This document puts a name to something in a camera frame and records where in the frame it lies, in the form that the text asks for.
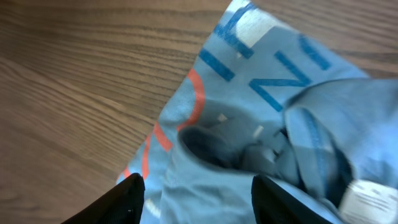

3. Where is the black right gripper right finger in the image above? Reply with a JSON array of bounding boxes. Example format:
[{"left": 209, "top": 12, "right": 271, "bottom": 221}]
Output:
[{"left": 251, "top": 175, "right": 330, "bottom": 224}]

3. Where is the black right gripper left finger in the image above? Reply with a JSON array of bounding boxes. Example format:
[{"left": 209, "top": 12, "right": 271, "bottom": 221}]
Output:
[{"left": 62, "top": 173, "right": 145, "bottom": 224}]

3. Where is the light blue t-shirt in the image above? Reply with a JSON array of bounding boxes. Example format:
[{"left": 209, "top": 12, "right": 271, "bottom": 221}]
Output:
[{"left": 121, "top": 1, "right": 397, "bottom": 223}]

